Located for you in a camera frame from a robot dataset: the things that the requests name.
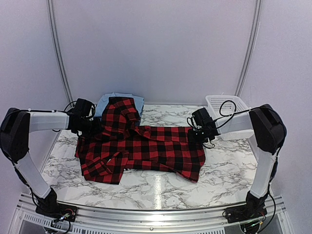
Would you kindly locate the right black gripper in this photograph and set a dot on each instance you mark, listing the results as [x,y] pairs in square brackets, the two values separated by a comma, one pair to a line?
[191,139]

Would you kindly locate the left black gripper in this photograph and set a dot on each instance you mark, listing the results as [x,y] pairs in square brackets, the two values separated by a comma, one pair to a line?
[97,129]

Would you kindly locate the white plastic basket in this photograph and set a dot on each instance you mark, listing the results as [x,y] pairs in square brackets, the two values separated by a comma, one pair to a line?
[231,115]

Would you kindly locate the red black plaid shirt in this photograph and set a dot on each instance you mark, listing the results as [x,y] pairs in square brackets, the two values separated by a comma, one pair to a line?
[122,146]

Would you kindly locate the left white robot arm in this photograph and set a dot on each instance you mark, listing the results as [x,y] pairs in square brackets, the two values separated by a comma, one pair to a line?
[18,124]

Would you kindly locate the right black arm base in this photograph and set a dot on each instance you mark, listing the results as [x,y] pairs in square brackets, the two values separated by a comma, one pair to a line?
[254,208]

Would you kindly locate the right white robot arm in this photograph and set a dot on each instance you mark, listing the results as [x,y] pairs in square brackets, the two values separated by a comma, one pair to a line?
[269,131]

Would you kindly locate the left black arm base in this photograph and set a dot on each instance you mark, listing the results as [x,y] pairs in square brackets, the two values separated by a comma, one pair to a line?
[50,207]

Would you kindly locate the light blue folded shirt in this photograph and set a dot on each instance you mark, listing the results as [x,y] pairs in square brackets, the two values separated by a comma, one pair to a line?
[103,102]

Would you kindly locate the blue checked folded shirt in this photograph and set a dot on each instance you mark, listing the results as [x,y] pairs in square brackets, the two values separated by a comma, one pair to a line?
[137,121]

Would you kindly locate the aluminium front rail frame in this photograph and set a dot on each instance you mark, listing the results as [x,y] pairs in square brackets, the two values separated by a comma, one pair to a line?
[96,220]

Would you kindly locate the left aluminium corner post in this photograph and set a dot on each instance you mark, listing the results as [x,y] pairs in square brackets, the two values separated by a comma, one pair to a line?
[57,48]

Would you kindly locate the aluminium corner post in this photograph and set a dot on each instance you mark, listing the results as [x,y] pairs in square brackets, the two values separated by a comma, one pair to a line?
[57,48]
[250,47]

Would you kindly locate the right aluminium corner post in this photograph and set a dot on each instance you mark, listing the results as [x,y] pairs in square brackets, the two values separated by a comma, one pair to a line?
[250,47]

